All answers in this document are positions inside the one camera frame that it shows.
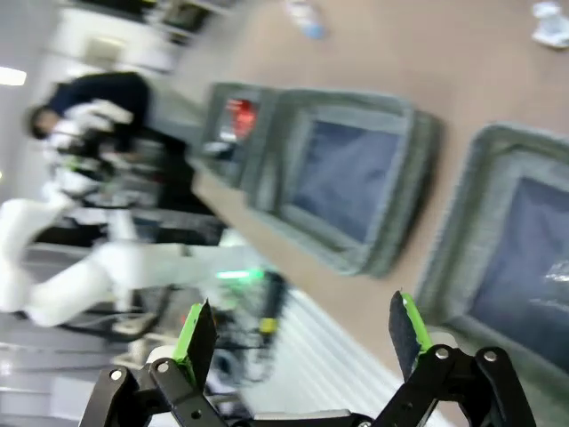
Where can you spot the crumpled white paper ball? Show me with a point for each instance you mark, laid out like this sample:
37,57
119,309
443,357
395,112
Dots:
551,26

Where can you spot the crushed red soda can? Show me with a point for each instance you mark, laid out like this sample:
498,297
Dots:
242,115

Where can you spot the clear bottle with blue cap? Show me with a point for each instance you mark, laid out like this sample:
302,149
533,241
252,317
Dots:
309,20

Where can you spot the white counter with wooden top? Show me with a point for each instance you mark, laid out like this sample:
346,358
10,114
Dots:
111,44

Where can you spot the person in navy top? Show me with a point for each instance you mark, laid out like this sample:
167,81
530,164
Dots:
111,93

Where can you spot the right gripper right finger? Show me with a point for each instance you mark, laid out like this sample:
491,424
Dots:
406,333

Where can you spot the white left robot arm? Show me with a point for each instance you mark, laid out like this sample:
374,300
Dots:
89,276

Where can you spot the grey woven fabric basket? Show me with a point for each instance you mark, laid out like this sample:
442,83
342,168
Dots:
213,111
524,249
347,178

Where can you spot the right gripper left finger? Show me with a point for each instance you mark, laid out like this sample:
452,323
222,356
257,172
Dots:
200,338

